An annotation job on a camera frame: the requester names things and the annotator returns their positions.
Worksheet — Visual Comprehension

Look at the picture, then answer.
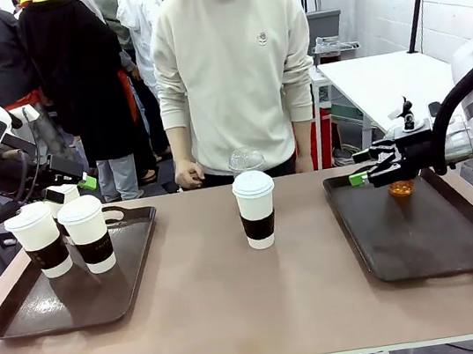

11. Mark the red box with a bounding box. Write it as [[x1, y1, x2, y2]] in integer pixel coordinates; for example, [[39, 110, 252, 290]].
[[304, 105, 339, 171]]

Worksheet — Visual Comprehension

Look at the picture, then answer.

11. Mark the clear plastic container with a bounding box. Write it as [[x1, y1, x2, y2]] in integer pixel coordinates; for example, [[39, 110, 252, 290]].
[[312, 31, 363, 66]]

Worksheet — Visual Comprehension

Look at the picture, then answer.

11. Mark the bystander in white jacket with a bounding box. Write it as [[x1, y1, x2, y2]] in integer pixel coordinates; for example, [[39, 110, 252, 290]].
[[113, 0, 187, 166]]

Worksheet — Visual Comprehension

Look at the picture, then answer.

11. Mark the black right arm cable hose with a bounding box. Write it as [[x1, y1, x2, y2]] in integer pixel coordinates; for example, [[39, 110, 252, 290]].
[[417, 47, 473, 178]]

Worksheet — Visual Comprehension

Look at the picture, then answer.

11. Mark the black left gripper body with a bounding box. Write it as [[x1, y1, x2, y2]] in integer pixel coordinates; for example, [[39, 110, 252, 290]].
[[0, 139, 88, 199]]

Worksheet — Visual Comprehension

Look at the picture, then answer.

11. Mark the dark brown serving tray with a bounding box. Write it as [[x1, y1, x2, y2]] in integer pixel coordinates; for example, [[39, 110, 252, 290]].
[[321, 155, 473, 291], [0, 199, 173, 343]]

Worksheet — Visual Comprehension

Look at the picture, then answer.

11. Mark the clear plastic iced tea cup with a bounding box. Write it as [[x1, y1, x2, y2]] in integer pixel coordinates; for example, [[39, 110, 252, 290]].
[[225, 143, 267, 180], [386, 175, 418, 201]]

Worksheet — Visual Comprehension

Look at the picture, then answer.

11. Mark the person's right forearm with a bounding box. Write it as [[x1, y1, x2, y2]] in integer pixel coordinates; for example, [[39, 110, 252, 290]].
[[153, 72, 199, 167]]

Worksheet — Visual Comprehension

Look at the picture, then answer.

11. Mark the person's right hand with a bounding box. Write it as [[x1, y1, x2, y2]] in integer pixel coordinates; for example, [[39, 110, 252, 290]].
[[171, 155, 208, 192]]

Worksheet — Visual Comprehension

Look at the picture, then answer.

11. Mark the person's left forearm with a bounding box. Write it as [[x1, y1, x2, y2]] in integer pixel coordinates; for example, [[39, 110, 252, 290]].
[[278, 54, 328, 154]]

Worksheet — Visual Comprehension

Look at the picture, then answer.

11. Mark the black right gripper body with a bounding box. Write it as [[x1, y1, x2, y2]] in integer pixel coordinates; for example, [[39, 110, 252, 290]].
[[390, 128, 443, 183]]

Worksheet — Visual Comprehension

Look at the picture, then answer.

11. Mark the bystander in black coat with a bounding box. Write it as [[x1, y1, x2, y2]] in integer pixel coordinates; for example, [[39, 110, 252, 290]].
[[15, 0, 151, 213]]

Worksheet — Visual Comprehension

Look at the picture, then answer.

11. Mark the person in cream sweater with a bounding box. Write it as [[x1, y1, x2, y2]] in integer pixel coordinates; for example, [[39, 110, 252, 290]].
[[142, 0, 331, 195]]

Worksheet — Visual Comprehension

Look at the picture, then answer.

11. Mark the white paper cup black sleeve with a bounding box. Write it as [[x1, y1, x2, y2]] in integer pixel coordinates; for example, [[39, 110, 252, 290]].
[[229, 167, 285, 254], [54, 191, 119, 280], [41, 181, 89, 250], [1, 197, 77, 285]]

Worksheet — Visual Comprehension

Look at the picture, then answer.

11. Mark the green storage box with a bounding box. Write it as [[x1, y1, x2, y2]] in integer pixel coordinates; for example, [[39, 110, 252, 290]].
[[329, 94, 365, 124]]

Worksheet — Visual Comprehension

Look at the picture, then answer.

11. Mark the white side table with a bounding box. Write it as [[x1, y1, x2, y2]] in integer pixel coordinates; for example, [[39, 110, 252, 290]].
[[307, 41, 473, 160]]

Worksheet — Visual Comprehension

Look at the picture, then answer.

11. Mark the grey plastic bin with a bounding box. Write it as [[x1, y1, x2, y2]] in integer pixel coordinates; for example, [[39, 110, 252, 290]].
[[305, 7, 348, 56]]

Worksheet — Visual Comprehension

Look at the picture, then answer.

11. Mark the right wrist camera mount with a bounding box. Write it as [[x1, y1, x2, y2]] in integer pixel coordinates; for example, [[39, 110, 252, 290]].
[[386, 92, 432, 138]]

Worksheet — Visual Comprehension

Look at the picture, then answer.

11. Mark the person's left hand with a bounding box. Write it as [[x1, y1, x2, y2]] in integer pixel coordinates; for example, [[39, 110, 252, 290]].
[[293, 146, 321, 175]]

